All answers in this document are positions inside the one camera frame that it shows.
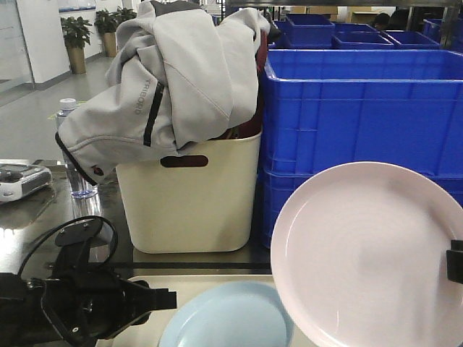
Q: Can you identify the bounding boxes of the pink round plate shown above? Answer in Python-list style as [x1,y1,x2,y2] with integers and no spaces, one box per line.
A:
[271,162,462,346]

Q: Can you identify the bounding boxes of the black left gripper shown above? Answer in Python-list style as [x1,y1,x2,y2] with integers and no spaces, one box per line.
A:
[1,249,177,346]

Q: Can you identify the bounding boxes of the large blue stacked crate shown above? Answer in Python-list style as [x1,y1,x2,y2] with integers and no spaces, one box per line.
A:
[260,49,462,247]

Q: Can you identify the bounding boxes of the stainless steel cart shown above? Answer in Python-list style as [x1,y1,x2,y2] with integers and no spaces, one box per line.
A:
[1,160,271,278]

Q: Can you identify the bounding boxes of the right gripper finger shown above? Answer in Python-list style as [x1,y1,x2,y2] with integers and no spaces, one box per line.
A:
[446,239,463,284]

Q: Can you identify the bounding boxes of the blue bins in background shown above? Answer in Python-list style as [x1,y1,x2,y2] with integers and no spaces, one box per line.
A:
[269,19,442,50]

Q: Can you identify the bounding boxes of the black cable loop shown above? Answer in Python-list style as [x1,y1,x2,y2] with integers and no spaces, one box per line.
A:
[17,215,119,275]

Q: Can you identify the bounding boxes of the beige plastic tray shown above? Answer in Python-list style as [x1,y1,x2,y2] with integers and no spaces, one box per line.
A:
[114,275,313,346]

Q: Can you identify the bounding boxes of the grey jacket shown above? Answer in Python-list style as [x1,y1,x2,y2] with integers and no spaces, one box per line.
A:
[55,1,272,185]

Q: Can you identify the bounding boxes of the light blue round plate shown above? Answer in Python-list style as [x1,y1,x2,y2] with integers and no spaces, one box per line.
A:
[158,280,294,346]

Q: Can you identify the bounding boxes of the potted plant gold pot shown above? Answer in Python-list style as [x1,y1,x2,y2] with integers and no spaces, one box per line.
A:
[61,17,92,74]

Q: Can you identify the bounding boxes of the clear water bottle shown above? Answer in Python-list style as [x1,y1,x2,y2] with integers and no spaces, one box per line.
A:
[55,98,98,200]

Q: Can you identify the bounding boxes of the cream plastic basket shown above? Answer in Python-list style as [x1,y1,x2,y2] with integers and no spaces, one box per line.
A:
[116,134,260,254]

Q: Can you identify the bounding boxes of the white grey remote controller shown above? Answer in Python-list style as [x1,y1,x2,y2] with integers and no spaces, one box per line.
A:
[1,163,51,203]

